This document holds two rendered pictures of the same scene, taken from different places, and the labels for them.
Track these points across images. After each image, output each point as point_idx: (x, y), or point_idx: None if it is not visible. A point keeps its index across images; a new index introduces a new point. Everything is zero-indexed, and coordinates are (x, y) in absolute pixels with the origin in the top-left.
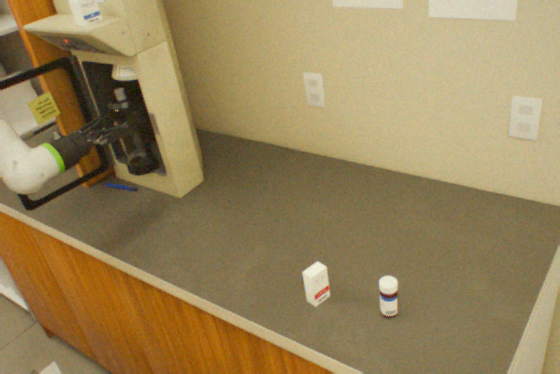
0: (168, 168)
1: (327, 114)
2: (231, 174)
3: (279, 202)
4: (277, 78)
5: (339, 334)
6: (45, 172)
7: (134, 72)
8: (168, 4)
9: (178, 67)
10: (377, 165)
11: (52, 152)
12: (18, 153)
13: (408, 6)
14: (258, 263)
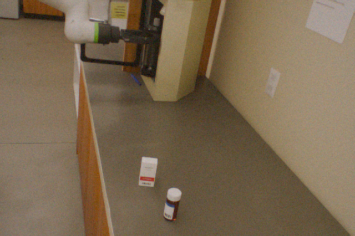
0: (156, 78)
1: (272, 104)
2: (193, 107)
3: (196, 133)
4: (258, 66)
5: (130, 204)
6: (84, 35)
7: None
8: None
9: (202, 27)
10: (282, 157)
11: (95, 27)
12: (78, 18)
13: (346, 44)
14: (143, 149)
